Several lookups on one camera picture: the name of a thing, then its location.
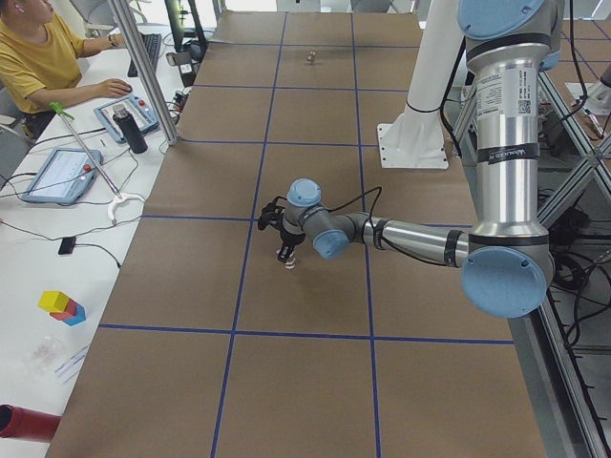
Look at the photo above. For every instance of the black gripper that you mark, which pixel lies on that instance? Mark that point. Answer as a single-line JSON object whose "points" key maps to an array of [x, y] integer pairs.
{"points": [[289, 238]]}

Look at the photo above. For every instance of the chrome metal pipe fitting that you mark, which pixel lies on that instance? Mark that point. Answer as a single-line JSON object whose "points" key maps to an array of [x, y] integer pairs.
{"points": [[310, 59]]}

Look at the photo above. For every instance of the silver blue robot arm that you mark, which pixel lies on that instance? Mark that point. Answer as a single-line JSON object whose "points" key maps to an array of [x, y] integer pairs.
{"points": [[504, 259]]}

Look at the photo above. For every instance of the person's hand on mouse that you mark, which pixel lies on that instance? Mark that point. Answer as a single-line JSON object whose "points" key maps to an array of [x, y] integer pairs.
{"points": [[114, 88]]}

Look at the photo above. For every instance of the silver reacher grabber stick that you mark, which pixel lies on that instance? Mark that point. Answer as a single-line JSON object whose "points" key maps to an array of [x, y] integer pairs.
{"points": [[119, 197]]}

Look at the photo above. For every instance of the black water bottle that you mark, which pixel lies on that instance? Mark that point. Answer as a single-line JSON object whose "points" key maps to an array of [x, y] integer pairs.
{"points": [[126, 123]]}

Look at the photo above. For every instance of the far blue teach pendant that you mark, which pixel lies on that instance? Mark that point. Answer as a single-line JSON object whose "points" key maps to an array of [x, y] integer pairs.
{"points": [[130, 106]]}

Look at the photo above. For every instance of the blue teach pendant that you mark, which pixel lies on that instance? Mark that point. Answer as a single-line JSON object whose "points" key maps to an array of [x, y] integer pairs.
{"points": [[64, 177], [130, 106]]}

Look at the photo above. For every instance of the small black box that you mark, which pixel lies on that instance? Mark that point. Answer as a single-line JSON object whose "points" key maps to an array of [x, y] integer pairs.
{"points": [[67, 246]]}

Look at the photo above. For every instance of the yellow red blue blocks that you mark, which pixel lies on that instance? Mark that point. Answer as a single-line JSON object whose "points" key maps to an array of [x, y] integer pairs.
{"points": [[62, 308]]}

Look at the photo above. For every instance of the near blue teach pendant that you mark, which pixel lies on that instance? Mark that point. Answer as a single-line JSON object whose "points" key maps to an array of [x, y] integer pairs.
{"points": [[64, 177]]}

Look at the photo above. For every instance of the black keyboard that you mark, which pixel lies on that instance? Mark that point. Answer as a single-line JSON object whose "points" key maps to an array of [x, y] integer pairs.
{"points": [[152, 45]]}

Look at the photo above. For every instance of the person in yellow shirt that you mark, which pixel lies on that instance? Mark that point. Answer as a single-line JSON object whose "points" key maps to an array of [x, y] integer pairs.
{"points": [[39, 61]]}

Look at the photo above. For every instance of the red cylinder tube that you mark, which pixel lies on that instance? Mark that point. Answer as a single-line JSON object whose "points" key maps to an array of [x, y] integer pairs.
{"points": [[30, 425]]}

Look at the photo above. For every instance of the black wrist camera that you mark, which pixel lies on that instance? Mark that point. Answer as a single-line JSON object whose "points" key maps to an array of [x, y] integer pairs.
{"points": [[271, 215]]}

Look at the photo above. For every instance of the aluminium frame post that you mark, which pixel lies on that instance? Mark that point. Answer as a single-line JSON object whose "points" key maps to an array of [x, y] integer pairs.
{"points": [[131, 35]]}

